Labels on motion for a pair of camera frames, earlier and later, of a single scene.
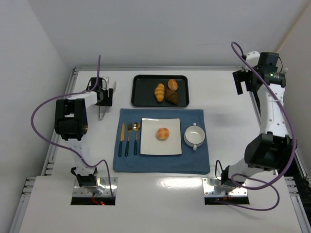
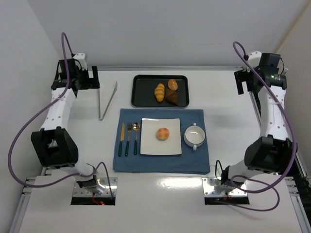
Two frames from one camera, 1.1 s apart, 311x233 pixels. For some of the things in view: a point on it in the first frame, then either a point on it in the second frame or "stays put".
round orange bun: [163, 133] stays put
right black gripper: [238, 81] stays put
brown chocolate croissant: [172, 96] stays put
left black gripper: [105, 102] → [94, 77]
